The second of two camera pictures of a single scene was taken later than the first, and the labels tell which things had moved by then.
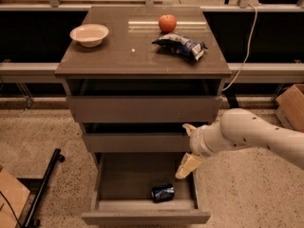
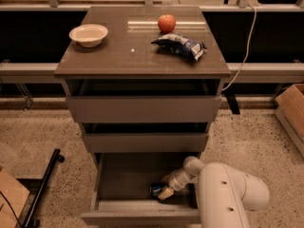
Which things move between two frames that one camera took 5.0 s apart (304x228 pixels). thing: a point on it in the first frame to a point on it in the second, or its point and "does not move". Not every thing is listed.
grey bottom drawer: (122, 192) does not move
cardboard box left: (17, 196) does not move
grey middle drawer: (127, 137) does not move
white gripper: (197, 141) to (174, 182)
